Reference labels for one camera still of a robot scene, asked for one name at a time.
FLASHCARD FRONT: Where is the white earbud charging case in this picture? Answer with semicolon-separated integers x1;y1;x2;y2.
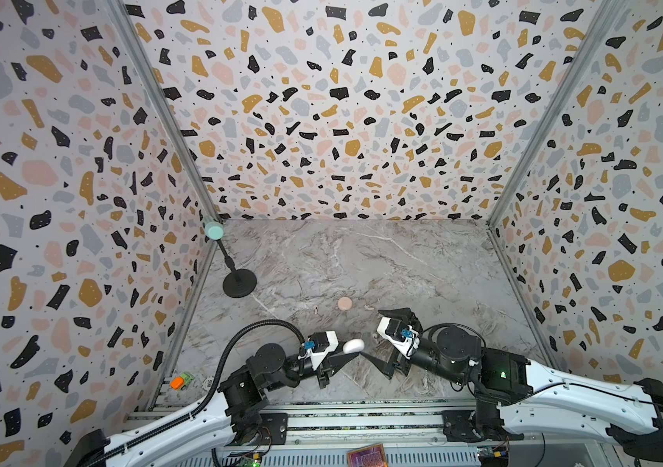
342;339;366;354

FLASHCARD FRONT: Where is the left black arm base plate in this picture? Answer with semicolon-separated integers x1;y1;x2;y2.
232;413;289;446

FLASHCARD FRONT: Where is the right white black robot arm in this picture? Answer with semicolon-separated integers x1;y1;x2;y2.
370;309;663;463

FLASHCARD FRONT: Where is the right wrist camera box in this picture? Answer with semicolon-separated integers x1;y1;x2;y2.
376;316;420;359

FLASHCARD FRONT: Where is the black corrugated cable conduit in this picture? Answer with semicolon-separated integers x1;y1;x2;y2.
74;319;307;467

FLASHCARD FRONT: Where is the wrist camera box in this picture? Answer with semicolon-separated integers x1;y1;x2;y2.
376;316;420;359
303;331;339;359

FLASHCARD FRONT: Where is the right small electronics board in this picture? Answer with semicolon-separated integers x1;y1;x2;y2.
477;446;510;467

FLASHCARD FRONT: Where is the microphone stand with green ball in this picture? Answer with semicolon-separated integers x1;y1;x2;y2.
204;221;258;299

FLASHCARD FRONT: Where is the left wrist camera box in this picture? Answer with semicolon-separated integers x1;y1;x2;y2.
303;331;339;359

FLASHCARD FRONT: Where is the pink circuit board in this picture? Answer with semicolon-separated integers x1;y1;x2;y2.
346;444;388;467

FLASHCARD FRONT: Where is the small electronics board with leds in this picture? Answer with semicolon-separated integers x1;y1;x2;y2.
235;451;265;467

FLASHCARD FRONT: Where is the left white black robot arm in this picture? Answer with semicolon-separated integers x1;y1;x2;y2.
65;339;365;466

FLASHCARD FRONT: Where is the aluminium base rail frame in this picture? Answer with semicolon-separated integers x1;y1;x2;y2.
114;399;607;467

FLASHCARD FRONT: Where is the pink earbud charging case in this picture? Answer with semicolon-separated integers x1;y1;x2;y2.
337;297;353;311

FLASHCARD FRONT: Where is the orange green connector block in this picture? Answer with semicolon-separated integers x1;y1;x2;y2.
169;372;195;391

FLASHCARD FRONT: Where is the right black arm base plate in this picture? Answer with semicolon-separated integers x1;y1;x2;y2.
442;410;501;443

